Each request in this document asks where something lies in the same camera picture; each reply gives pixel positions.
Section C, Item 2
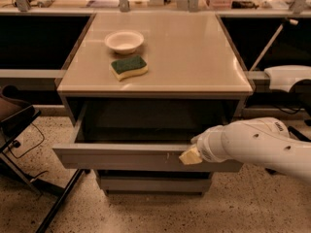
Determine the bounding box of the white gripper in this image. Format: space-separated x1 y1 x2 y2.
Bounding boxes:
179 125 227 165

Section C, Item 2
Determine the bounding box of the grey top drawer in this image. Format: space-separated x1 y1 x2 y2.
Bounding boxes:
53 98 241 172

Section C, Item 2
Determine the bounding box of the grey drawer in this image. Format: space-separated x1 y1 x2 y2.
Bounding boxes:
97 176 211 193
53 98 241 172

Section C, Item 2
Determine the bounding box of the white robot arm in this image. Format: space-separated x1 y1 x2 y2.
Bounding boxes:
179 117 311 183

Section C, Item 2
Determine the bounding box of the grey bottom drawer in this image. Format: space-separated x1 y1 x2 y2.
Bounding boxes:
97 176 211 193

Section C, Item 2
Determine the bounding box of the grey drawer cabinet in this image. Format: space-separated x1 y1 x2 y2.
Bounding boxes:
57 12 253 180

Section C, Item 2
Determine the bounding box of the green yellow sponge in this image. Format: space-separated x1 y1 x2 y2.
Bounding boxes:
111 55 148 81

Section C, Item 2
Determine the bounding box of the white chair armrest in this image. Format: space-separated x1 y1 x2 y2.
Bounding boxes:
264 65 311 92

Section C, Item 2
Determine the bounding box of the white bowl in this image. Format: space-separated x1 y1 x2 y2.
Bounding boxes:
104 30 144 54

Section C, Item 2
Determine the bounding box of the black chair left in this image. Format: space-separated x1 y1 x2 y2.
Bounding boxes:
0 84 88 233

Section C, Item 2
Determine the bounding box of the black floor cable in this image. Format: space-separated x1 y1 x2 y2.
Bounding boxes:
6 122 50 180

